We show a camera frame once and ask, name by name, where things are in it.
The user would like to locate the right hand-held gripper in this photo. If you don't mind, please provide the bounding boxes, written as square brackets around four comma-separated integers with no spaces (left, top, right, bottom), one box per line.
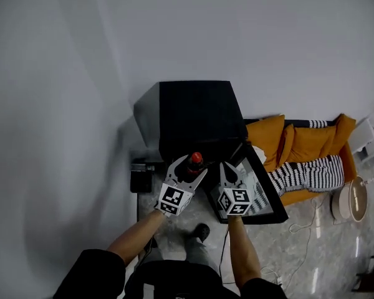
[216,161,255,217]

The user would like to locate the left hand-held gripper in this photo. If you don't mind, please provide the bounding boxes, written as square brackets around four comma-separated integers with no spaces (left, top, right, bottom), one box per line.
[154,154,208,219]

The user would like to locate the dark bottle red cap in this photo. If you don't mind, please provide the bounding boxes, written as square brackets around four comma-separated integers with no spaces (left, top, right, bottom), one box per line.
[185,151,206,178]

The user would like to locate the black waste bin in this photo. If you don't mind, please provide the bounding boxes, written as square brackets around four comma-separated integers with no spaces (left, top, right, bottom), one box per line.
[130,157,160,194]

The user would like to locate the person's left forearm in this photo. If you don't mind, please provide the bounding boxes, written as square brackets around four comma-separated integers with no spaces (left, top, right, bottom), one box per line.
[107,209,166,266]

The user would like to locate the person's right forearm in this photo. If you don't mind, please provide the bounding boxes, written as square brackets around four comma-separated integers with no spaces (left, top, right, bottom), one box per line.
[227,215,262,288]

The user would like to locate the white cloth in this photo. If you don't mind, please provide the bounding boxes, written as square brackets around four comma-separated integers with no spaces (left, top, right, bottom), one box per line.
[252,146,268,162]

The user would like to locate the black glass fridge door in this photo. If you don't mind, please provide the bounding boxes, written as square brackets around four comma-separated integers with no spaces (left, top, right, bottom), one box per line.
[205,140,289,225]

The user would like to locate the person's black right shoe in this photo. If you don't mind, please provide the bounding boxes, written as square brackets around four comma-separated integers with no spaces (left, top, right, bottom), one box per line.
[194,223,211,241]

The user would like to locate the black cabinet fridge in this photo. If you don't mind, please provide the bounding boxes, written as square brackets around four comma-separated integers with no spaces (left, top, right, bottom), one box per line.
[133,80,249,183]

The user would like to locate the person's grey trousers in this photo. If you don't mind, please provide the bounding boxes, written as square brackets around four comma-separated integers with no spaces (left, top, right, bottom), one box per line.
[149,238,221,273]

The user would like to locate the black white striped blanket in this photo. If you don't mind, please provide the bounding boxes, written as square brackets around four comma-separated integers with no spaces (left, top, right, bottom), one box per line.
[267,154,345,196]

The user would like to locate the orange sofa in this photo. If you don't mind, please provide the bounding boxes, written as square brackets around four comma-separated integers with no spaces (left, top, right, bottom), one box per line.
[244,113,358,207]

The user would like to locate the person's black shirt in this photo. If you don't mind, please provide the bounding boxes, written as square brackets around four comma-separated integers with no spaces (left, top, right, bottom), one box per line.
[52,249,287,299]

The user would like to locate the white box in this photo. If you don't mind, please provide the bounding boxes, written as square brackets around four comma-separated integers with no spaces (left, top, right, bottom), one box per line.
[348,104,374,155]

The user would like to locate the black cable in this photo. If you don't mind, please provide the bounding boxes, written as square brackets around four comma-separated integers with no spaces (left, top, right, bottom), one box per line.
[219,225,230,277]

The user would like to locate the white floor cable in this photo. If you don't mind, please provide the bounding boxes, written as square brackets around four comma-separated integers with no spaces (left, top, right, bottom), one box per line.
[261,191,334,288]

